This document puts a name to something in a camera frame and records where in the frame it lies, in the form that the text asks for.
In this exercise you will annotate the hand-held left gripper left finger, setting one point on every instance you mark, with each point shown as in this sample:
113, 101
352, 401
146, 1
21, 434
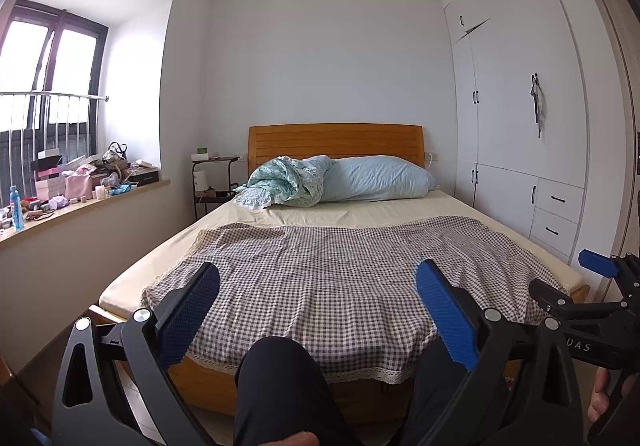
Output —
189, 316

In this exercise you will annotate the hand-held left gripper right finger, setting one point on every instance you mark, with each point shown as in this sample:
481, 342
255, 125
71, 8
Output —
447, 316

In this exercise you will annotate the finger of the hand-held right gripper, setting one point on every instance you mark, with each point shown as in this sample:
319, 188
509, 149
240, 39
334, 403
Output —
597, 262
552, 296

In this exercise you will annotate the person's right hand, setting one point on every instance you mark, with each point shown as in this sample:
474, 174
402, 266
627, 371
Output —
600, 391

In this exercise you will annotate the person's left hand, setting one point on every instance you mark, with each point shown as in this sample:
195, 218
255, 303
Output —
297, 440

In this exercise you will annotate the person's left leg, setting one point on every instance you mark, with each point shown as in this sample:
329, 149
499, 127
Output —
285, 391

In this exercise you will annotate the brown checked blanket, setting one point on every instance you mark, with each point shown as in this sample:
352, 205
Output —
325, 286

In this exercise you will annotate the wooden windowsill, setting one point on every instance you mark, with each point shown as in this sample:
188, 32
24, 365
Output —
125, 196

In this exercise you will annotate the white cylindrical container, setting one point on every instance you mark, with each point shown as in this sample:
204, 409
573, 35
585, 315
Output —
201, 180

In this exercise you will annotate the cream bed sheet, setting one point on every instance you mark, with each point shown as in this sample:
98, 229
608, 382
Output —
350, 213

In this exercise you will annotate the blue cloth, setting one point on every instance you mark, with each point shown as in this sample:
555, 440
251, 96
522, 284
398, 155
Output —
121, 189

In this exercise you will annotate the black box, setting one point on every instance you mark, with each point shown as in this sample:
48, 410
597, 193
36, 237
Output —
144, 177

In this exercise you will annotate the light blue pillow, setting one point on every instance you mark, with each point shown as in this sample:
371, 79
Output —
380, 178

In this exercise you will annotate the black metal bedside rack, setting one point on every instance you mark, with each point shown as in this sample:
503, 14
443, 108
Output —
215, 159

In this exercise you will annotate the flat white box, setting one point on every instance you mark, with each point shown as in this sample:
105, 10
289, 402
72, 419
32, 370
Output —
141, 164

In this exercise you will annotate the green floral quilt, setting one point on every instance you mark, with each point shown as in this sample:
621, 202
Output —
280, 181

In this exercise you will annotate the pink bag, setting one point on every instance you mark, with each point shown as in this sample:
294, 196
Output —
79, 187

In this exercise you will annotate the grey handbag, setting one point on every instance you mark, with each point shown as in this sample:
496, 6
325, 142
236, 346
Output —
116, 157

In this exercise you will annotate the beige door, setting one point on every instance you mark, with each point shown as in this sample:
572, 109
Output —
610, 76

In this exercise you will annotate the white wardrobe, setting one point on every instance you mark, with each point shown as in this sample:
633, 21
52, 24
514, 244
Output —
500, 101

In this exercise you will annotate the blue bottle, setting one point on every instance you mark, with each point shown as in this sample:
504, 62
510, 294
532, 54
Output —
17, 211

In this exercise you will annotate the wooden bed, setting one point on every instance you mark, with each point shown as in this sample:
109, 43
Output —
340, 146

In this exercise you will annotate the dark pink box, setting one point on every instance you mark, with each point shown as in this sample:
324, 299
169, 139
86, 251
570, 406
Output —
46, 170

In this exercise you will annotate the metal window railing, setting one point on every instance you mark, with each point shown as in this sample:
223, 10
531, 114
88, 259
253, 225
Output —
50, 94

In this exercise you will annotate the dark framed window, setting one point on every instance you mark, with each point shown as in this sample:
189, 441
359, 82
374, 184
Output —
75, 56

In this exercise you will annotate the white wall socket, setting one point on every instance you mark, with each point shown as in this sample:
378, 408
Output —
432, 156

